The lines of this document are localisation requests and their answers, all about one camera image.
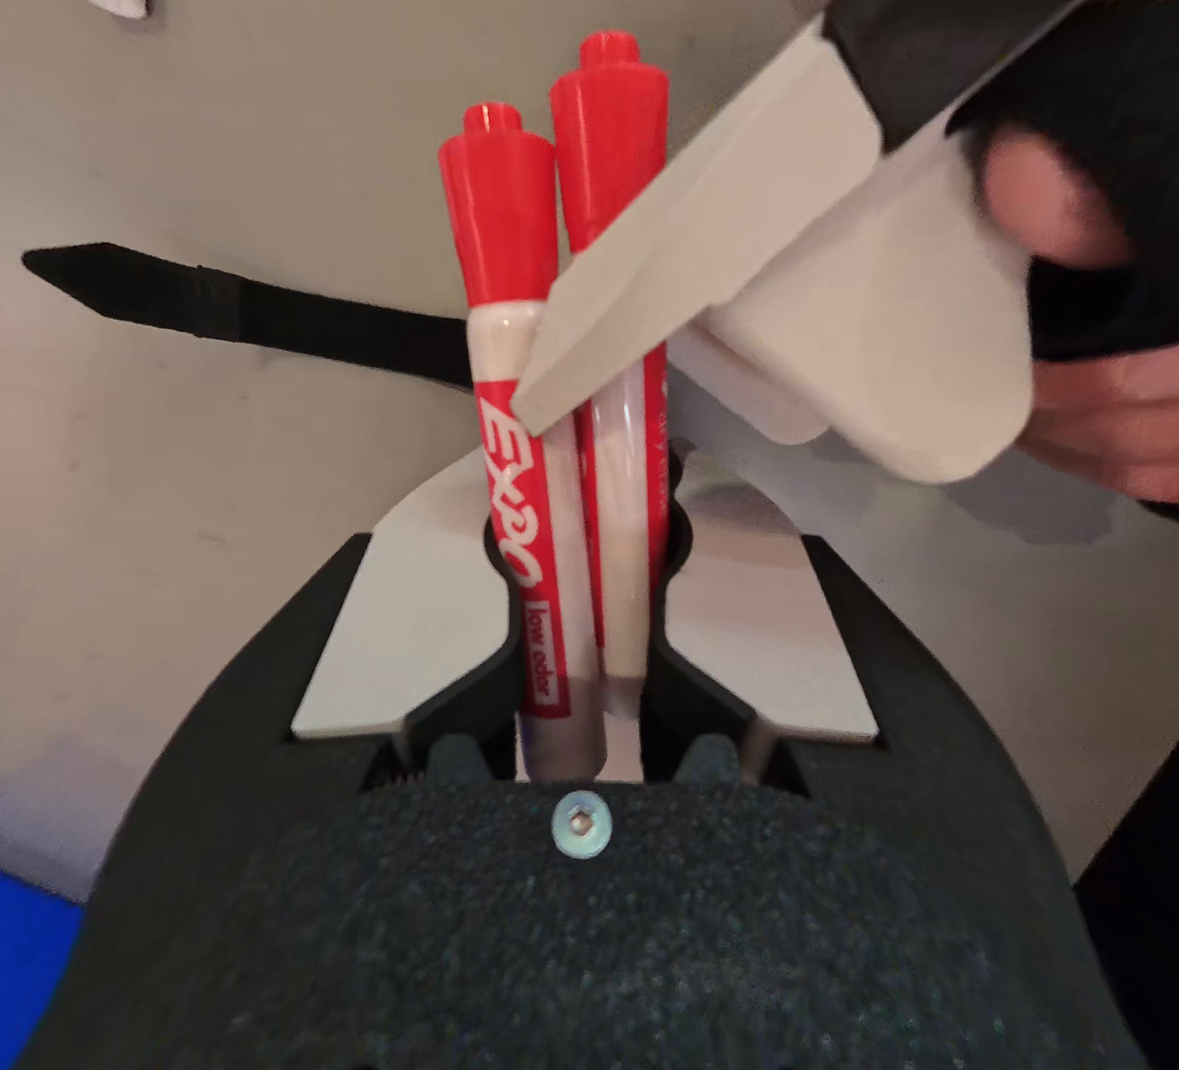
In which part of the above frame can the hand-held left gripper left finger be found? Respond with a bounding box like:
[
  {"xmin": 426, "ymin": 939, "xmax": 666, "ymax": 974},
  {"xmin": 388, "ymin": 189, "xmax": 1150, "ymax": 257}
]
[{"xmin": 293, "ymin": 452, "xmax": 522, "ymax": 745}]

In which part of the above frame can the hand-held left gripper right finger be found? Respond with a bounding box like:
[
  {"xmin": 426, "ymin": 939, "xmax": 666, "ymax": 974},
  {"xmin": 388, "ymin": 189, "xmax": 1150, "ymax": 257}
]
[{"xmin": 646, "ymin": 441, "xmax": 882, "ymax": 745}]

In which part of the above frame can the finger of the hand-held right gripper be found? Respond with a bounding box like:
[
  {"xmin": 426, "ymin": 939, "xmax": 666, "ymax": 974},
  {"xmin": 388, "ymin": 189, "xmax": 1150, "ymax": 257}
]
[{"xmin": 509, "ymin": 15, "xmax": 887, "ymax": 432}]

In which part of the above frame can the red dry-erase marker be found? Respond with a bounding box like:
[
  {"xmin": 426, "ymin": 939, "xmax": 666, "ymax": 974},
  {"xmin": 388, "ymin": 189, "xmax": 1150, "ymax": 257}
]
[
  {"xmin": 437, "ymin": 103, "xmax": 611, "ymax": 782},
  {"xmin": 551, "ymin": 32, "xmax": 673, "ymax": 721}
]

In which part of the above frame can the black hook-and-loop strap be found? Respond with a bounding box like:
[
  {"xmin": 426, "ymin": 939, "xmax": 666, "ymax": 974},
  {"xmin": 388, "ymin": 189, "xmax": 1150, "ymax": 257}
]
[{"xmin": 21, "ymin": 244, "xmax": 476, "ymax": 394}]

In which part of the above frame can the person's right hand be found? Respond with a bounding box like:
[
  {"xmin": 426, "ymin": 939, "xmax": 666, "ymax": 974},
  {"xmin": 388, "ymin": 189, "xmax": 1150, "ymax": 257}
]
[{"xmin": 980, "ymin": 132, "xmax": 1179, "ymax": 507}]

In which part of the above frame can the person's dark clothing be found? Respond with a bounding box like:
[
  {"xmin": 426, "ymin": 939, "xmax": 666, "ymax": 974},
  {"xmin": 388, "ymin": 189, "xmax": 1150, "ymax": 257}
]
[{"xmin": 1074, "ymin": 740, "xmax": 1179, "ymax": 1070}]

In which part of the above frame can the blue floor mat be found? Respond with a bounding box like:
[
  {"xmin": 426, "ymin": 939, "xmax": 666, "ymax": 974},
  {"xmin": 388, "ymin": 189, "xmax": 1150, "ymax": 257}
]
[{"xmin": 0, "ymin": 868, "xmax": 87, "ymax": 1070}]

